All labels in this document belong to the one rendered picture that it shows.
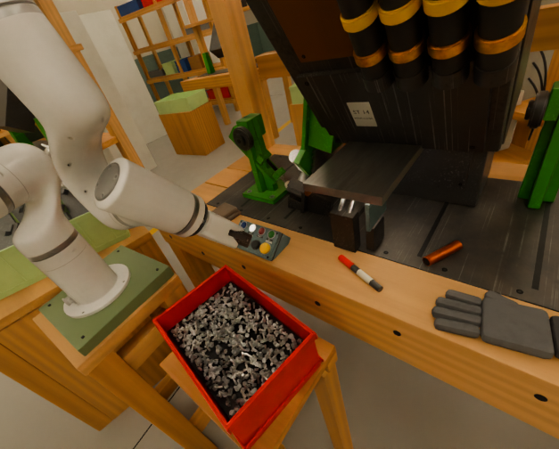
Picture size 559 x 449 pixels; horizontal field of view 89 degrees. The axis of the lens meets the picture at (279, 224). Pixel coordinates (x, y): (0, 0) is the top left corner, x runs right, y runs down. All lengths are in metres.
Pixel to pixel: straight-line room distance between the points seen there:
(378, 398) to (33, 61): 1.49
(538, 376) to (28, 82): 0.79
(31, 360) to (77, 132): 1.16
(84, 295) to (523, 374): 0.95
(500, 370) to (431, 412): 0.91
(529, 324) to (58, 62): 0.77
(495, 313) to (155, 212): 0.58
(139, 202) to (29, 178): 0.41
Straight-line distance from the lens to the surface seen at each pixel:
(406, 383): 1.54
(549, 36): 1.04
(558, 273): 0.76
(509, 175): 1.08
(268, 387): 0.56
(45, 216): 0.86
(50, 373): 1.58
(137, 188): 0.46
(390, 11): 0.41
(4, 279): 1.47
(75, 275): 0.91
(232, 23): 1.36
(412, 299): 0.64
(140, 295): 0.89
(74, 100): 0.47
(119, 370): 0.97
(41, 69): 0.47
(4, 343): 1.46
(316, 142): 0.75
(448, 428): 1.51
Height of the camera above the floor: 1.41
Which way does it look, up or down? 36 degrees down
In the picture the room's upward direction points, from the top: 16 degrees counter-clockwise
